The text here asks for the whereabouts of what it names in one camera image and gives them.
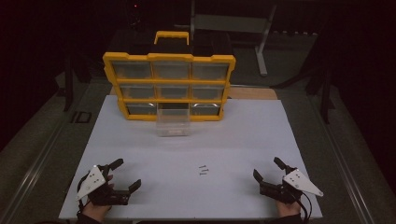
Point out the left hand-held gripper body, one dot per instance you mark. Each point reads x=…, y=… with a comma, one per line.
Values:
x=93, y=182

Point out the set of closed clear drawers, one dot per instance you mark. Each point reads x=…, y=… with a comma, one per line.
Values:
x=134, y=70

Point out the person's left hand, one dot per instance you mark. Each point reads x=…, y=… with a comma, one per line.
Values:
x=95, y=211

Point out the yellow black drawer cabinet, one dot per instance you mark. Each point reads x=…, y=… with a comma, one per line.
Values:
x=170, y=57

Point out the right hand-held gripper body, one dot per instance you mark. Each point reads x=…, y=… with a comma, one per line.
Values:
x=295, y=182

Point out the dark device with red light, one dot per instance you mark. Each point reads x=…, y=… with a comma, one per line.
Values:
x=135, y=12

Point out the pulled-out clear plastic drawer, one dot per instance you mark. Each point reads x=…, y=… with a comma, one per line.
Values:
x=173, y=123

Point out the black stand leg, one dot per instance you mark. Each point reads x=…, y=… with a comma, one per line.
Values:
x=326, y=99

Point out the person's right hand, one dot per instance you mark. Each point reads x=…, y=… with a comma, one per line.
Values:
x=288, y=209

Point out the metal floor rail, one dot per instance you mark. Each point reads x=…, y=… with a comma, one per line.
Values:
x=351, y=180
x=34, y=174

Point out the wooden table board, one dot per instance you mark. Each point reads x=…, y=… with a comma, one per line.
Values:
x=252, y=93

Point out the grey metal stand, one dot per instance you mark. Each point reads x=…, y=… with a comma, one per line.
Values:
x=230, y=23

